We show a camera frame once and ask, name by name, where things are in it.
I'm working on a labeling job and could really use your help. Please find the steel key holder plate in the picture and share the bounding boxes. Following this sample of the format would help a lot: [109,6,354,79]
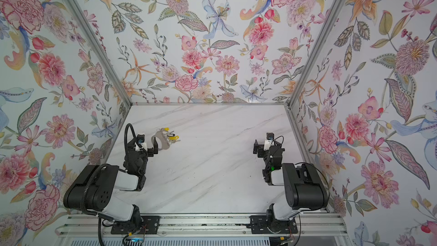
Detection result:
[151,128,171,151]

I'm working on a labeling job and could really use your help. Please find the corner aluminium profile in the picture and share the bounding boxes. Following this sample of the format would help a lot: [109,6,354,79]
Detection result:
[64,0,133,109]
[287,0,346,109]

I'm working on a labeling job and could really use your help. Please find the right corner aluminium profile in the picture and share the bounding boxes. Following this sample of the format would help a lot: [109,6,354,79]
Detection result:
[287,0,346,109]

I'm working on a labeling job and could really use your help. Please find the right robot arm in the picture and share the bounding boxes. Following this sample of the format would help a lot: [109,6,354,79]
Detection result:
[253,135,329,223]

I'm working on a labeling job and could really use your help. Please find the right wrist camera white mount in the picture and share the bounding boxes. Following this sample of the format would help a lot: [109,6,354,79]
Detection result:
[264,133,275,151]

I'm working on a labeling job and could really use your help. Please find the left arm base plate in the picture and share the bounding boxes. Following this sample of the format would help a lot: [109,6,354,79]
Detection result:
[110,216,160,235]

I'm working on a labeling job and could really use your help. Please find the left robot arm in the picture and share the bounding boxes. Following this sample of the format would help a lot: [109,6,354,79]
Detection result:
[63,134,158,230]

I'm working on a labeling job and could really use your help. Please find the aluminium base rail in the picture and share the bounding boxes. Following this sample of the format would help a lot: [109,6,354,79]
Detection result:
[55,211,348,238]

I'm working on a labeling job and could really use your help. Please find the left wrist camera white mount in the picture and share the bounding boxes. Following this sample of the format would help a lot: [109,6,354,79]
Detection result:
[135,134,147,153]

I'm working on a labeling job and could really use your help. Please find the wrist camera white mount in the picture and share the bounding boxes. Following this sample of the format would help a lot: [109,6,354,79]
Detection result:
[264,133,275,151]
[135,134,147,153]

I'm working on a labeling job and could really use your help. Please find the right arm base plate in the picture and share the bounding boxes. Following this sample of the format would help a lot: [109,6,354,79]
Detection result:
[247,215,298,235]

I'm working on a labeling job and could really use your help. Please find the left corner aluminium profile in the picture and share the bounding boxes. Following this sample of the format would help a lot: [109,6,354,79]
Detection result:
[64,0,133,109]

